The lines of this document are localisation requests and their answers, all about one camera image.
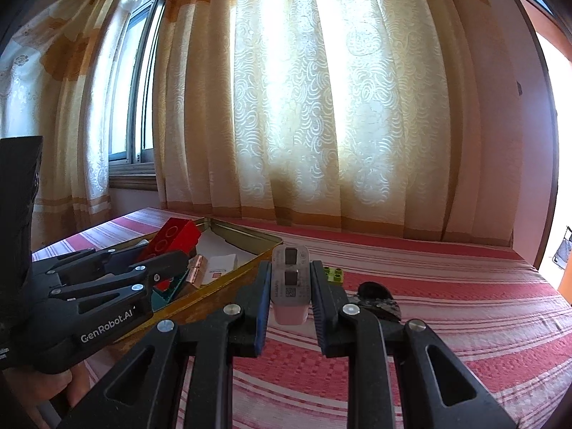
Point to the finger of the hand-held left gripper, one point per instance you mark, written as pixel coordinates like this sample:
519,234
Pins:
89,261
111,286

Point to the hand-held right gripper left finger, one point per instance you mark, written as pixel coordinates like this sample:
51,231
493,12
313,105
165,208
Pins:
261,321

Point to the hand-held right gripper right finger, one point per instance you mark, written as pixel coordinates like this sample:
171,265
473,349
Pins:
319,304

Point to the white charger adapter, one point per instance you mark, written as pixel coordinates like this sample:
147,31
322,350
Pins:
290,295

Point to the gold tin box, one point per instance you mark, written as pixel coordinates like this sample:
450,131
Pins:
214,297

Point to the blue building block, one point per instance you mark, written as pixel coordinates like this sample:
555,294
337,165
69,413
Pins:
172,297

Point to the red building block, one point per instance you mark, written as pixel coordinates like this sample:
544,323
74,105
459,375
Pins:
172,237

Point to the copper plate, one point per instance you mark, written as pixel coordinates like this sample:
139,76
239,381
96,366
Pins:
197,272

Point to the person's left hand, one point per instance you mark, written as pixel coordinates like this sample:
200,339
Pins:
49,388

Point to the green building block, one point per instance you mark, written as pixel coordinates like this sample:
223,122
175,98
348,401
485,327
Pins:
335,275

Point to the black hair clip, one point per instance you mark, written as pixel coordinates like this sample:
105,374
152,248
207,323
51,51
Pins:
380,306

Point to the white card red print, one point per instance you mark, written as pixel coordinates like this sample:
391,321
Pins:
223,262

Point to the white paper sheet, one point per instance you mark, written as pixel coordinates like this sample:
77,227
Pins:
214,243

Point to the red striped bed sheet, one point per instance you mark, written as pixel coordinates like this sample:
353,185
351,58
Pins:
469,321

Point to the white lace curtain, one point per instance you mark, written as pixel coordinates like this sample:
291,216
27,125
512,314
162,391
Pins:
80,76

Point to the yellow patterned curtain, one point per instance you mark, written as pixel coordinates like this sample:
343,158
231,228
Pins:
313,98

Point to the dark rack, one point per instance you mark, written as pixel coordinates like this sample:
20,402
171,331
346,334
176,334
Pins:
564,250

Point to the window frame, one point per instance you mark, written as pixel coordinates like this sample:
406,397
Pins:
132,98

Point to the dark brown door frame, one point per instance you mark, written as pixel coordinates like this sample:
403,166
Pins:
552,111

